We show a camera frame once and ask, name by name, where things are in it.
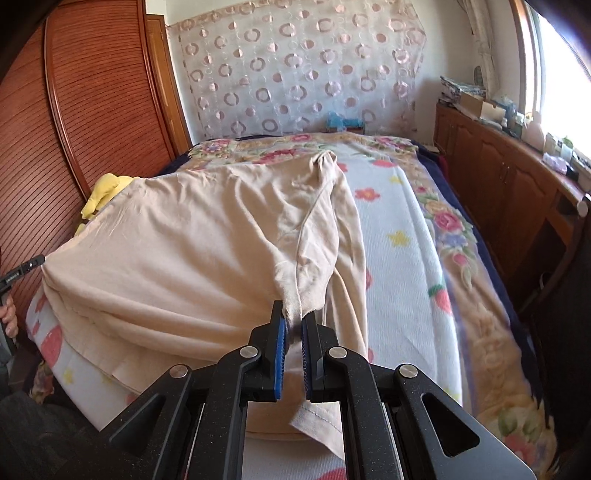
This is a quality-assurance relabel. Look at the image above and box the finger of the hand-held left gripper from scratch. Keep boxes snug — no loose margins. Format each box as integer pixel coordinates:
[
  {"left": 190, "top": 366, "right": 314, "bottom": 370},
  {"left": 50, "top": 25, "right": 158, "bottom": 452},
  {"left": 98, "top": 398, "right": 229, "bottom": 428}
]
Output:
[{"left": 0, "top": 253, "right": 48, "bottom": 289}]

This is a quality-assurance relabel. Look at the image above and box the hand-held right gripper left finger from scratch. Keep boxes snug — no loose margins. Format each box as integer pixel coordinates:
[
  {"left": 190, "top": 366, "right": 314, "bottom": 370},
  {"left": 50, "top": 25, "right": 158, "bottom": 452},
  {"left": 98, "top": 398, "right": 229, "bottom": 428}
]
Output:
[{"left": 98, "top": 300, "right": 290, "bottom": 480}]

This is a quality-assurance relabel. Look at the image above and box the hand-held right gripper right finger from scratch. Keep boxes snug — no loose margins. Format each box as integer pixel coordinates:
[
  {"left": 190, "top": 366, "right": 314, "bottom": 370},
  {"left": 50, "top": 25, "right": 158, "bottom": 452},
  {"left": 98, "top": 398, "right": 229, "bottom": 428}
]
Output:
[{"left": 300, "top": 310, "right": 540, "bottom": 480}]

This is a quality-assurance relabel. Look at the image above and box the beige printed t-shirt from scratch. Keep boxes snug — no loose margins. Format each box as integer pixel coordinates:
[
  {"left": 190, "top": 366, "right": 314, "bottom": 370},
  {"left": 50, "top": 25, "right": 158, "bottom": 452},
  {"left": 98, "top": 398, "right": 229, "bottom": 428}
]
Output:
[{"left": 41, "top": 150, "right": 371, "bottom": 462}]

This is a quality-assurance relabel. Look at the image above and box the person's left hand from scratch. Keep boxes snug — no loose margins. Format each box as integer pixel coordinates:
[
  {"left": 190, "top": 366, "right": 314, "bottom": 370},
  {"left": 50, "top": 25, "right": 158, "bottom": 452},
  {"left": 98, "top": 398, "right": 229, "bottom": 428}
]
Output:
[{"left": 0, "top": 302, "right": 20, "bottom": 337}]

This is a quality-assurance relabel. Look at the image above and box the yellow cloth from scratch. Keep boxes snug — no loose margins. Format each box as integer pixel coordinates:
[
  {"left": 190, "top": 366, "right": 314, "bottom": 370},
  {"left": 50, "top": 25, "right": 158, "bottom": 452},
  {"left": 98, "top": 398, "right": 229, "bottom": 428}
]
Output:
[{"left": 76, "top": 173, "right": 136, "bottom": 236}]

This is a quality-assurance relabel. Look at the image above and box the floral blanket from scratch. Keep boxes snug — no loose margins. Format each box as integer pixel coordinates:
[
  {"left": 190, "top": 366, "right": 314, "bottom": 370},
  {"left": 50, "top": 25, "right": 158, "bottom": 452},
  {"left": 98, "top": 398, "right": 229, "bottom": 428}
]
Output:
[{"left": 25, "top": 134, "right": 560, "bottom": 480}]

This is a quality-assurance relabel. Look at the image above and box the wooden headboard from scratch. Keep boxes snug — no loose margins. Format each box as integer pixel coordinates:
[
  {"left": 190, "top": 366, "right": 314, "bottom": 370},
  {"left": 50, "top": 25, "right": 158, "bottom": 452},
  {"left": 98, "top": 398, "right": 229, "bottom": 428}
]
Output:
[{"left": 0, "top": 0, "right": 193, "bottom": 319}]

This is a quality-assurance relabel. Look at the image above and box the blue toy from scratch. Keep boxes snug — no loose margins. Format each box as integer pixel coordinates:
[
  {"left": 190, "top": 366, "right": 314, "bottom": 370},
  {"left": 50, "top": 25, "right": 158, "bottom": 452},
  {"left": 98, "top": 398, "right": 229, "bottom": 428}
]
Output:
[{"left": 327, "top": 112, "right": 366, "bottom": 136}]

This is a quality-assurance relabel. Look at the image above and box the wooden cabinet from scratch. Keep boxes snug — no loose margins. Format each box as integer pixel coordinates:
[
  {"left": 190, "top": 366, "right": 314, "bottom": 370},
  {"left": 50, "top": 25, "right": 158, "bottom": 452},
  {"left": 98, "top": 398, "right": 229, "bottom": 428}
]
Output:
[{"left": 433, "top": 102, "right": 591, "bottom": 315}]

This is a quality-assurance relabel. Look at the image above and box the lace curtain with circles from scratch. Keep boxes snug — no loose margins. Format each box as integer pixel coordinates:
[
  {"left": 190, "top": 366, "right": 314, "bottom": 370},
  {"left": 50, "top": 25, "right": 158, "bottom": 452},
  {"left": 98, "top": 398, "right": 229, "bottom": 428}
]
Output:
[{"left": 166, "top": 0, "right": 428, "bottom": 139}]

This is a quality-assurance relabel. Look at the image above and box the cardboard box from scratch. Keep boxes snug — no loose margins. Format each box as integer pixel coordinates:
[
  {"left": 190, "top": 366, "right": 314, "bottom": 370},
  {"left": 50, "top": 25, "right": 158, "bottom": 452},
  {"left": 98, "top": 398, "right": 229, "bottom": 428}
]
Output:
[{"left": 461, "top": 95, "right": 498, "bottom": 121}]

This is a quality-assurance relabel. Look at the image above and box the stack of folded papers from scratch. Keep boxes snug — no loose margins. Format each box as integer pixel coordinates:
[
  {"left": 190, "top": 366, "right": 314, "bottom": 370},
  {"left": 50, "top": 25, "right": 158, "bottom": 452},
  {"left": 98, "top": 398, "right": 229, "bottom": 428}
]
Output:
[{"left": 440, "top": 75, "right": 486, "bottom": 106}]

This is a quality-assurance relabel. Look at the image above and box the white window curtain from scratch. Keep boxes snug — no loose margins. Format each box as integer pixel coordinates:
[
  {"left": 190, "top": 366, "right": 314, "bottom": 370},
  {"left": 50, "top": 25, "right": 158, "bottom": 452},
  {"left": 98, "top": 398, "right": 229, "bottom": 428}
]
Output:
[{"left": 465, "top": 0, "right": 498, "bottom": 89}]

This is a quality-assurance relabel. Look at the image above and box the window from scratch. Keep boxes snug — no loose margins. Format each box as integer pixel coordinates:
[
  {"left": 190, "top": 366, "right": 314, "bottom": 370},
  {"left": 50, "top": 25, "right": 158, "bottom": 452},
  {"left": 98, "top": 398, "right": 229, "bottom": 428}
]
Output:
[{"left": 510, "top": 0, "right": 591, "bottom": 158}]

